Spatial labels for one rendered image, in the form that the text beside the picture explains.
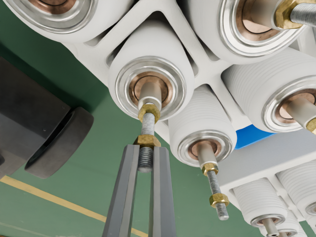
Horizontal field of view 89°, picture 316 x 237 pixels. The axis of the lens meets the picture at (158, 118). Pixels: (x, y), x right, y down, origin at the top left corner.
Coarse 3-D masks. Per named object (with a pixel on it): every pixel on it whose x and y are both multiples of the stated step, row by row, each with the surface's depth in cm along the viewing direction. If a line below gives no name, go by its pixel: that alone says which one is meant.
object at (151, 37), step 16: (144, 32) 19; (160, 32) 19; (128, 48) 15; (144, 48) 15; (160, 48) 15; (176, 48) 16; (112, 64) 16; (176, 64) 16; (112, 80) 17; (192, 80) 17; (112, 96) 18; (176, 112) 19
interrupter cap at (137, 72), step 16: (128, 64) 15; (144, 64) 15; (160, 64) 15; (128, 80) 16; (144, 80) 17; (160, 80) 17; (176, 80) 16; (128, 96) 17; (176, 96) 17; (128, 112) 19; (160, 112) 19
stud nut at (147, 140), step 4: (140, 136) 11; (144, 136) 11; (148, 136) 11; (152, 136) 11; (136, 140) 11; (140, 140) 10; (144, 140) 10; (148, 140) 10; (152, 140) 10; (156, 140) 11; (136, 144) 10; (140, 144) 10; (144, 144) 10; (148, 144) 10; (152, 144) 10; (156, 144) 11; (160, 144) 11; (140, 148) 10; (152, 148) 10
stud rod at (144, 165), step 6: (144, 114) 13; (150, 114) 13; (144, 120) 13; (150, 120) 13; (144, 126) 12; (150, 126) 12; (144, 132) 12; (150, 132) 12; (144, 150) 10; (150, 150) 10; (144, 156) 10; (150, 156) 10; (138, 162) 10; (144, 162) 9; (150, 162) 10; (138, 168) 10; (144, 168) 10; (150, 168) 10
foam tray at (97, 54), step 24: (144, 0) 18; (168, 0) 18; (120, 24) 20; (72, 48) 22; (96, 48) 21; (120, 48) 30; (192, 48) 21; (312, 48) 21; (96, 72) 23; (216, 72) 23; (216, 96) 36; (240, 120) 29
